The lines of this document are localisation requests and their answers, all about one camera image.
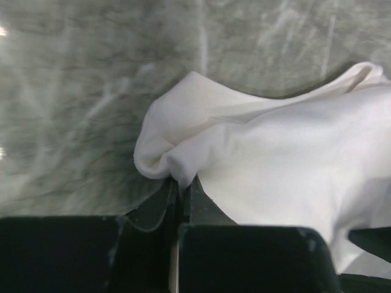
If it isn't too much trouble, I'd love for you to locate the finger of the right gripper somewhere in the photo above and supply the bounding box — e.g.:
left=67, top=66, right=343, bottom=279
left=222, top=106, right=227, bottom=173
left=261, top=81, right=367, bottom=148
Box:
left=348, top=227, right=391, bottom=263

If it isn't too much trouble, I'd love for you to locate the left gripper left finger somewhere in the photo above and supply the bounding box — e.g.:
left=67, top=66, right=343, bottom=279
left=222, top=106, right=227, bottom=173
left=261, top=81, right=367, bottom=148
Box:
left=1, top=179, right=178, bottom=292

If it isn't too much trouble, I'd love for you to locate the white printed t shirt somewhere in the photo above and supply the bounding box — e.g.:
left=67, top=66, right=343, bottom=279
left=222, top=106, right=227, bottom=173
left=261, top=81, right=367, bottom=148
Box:
left=134, top=62, right=390, bottom=278

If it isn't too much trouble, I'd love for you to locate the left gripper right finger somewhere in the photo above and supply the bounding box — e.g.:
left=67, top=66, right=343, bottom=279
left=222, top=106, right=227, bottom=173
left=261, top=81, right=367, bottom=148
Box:
left=177, top=179, right=341, bottom=292

